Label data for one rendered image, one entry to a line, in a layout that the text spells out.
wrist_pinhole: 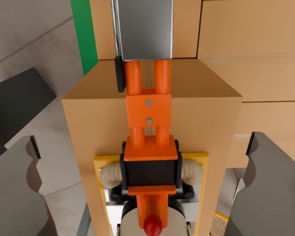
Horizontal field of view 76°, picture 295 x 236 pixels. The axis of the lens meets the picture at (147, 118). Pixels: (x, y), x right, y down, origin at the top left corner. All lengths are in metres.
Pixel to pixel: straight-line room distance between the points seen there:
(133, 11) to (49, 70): 1.32
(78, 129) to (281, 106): 0.88
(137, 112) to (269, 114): 0.86
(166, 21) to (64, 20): 1.21
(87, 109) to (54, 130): 1.31
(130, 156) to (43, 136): 1.56
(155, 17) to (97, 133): 0.32
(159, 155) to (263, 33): 0.71
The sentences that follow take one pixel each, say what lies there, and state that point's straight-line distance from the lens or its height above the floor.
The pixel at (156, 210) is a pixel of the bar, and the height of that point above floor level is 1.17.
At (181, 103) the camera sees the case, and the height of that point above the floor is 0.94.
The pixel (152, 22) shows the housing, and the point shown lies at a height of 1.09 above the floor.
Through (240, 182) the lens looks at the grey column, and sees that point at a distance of 2.15.
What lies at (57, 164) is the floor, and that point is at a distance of 1.97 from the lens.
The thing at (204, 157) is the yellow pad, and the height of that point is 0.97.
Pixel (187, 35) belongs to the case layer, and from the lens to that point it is 0.80.
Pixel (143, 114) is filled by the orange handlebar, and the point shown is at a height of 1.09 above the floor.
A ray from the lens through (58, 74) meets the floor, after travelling 1.51.
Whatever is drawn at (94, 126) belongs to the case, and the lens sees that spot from 0.46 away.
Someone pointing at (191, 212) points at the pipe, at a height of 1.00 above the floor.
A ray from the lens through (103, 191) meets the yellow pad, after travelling 0.57.
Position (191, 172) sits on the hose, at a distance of 0.43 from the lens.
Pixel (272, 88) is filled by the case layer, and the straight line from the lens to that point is 1.00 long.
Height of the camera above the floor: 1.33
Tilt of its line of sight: 61 degrees down
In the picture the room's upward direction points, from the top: 179 degrees clockwise
